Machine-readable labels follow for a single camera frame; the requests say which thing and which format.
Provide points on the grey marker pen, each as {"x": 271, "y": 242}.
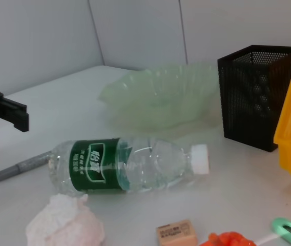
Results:
{"x": 20, "y": 167}

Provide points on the white paper ball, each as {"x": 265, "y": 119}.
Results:
{"x": 63, "y": 223}

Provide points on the beige eraser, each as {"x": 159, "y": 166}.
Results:
{"x": 176, "y": 233}

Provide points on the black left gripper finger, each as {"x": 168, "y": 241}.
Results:
{"x": 7, "y": 110}

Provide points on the green glass fruit plate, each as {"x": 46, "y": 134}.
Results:
{"x": 161, "y": 100}

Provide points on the red tomato-shaped toy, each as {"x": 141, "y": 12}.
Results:
{"x": 227, "y": 239}

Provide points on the green label water bottle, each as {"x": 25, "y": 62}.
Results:
{"x": 94, "y": 164}

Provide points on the black mesh pen holder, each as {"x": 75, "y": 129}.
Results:
{"x": 253, "y": 102}

